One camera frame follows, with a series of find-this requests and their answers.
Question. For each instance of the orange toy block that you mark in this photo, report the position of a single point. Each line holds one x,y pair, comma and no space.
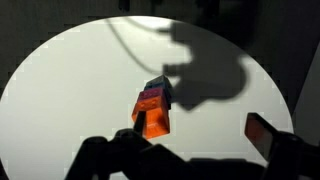
157,118

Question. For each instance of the blue toy block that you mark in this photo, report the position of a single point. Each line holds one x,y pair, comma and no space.
156,85

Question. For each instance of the round white table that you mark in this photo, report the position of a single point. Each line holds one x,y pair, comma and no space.
85,81

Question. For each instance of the magenta toy block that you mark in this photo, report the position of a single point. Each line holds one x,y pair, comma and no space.
154,92

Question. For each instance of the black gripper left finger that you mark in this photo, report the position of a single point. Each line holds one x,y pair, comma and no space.
128,152

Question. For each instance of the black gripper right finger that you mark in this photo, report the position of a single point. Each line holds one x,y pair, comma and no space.
288,156

